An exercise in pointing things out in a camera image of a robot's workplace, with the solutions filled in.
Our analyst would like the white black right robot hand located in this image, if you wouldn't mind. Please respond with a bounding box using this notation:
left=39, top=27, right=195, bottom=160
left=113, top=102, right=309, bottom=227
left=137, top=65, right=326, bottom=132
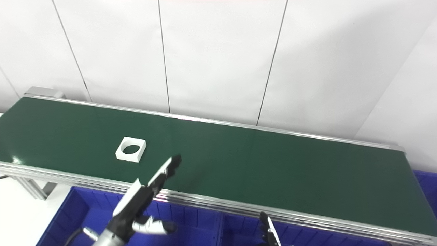
left=258, top=212, right=282, bottom=246

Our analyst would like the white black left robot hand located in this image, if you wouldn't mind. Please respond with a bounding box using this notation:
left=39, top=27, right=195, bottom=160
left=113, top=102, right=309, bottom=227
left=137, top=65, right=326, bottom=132
left=108, top=155, right=182, bottom=243

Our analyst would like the white square part with hole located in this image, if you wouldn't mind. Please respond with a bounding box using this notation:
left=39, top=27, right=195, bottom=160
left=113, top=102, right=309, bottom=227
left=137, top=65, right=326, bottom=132
left=115, top=137, right=147, bottom=163

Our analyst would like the blue plastic bin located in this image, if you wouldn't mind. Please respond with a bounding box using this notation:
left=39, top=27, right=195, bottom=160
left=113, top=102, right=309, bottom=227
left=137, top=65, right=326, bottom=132
left=412, top=170, right=437, bottom=219
left=218, top=212, right=393, bottom=246
left=36, top=186, right=223, bottom=246

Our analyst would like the green conveyor belt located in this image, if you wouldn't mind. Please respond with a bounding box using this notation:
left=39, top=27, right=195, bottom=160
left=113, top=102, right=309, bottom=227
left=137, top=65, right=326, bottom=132
left=0, top=97, right=437, bottom=237
left=0, top=94, right=437, bottom=246

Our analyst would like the aluminium conveyor leg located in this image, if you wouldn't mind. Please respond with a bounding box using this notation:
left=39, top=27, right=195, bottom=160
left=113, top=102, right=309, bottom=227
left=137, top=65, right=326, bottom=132
left=10, top=175, right=58, bottom=201

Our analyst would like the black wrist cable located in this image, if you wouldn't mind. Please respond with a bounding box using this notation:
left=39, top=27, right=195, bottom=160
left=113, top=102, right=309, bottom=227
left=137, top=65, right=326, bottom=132
left=64, top=227, right=100, bottom=246

